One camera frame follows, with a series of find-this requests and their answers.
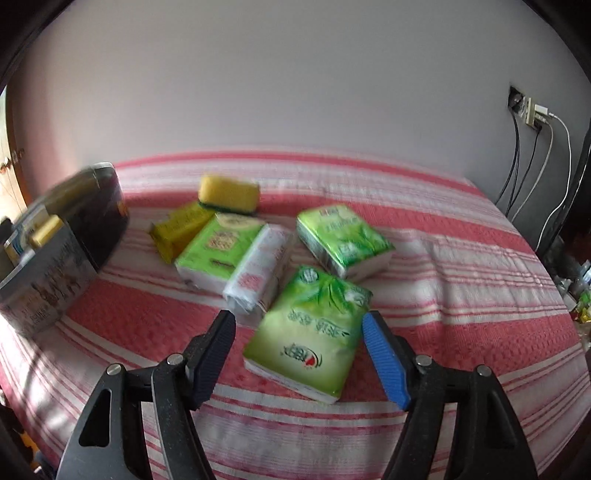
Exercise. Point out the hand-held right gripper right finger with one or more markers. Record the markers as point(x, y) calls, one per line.
point(385, 360)

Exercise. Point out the wooden door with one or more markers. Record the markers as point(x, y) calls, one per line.
point(11, 184)

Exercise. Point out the yellow sponge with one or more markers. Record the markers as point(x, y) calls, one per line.
point(228, 191)
point(46, 230)

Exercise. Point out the white red-print packet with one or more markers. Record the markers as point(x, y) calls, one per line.
point(256, 270)

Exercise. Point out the red white striped blanket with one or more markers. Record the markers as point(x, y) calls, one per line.
point(461, 286)

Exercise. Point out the white charger plug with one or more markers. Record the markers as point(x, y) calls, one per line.
point(545, 113)

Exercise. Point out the printed metal tin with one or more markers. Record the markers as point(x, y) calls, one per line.
point(55, 286)

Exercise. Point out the green leaf-print tissue pack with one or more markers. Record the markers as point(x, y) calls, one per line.
point(304, 341)

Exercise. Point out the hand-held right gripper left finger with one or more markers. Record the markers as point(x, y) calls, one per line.
point(214, 350)

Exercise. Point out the beige plug adapter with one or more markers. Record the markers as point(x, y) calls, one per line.
point(532, 115)

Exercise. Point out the light green tissue pack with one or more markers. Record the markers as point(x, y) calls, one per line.
point(214, 251)

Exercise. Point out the black wall socket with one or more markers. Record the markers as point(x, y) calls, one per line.
point(516, 97)

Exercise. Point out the white blue-striped tissue pack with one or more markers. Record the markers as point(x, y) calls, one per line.
point(18, 244)

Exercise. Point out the yellow-green packet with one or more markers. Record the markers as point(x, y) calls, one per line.
point(178, 228)

